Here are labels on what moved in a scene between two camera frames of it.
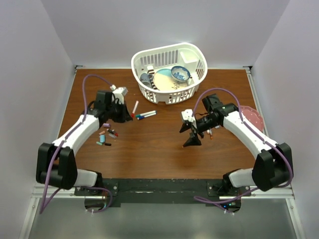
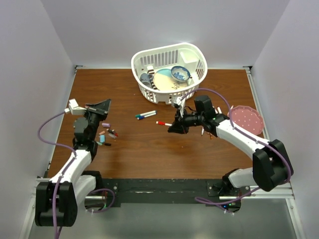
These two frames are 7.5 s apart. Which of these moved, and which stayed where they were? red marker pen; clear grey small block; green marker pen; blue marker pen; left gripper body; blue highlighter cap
Moved: left gripper body; red marker pen
Stayed: blue marker pen; blue highlighter cap; clear grey small block; green marker pen
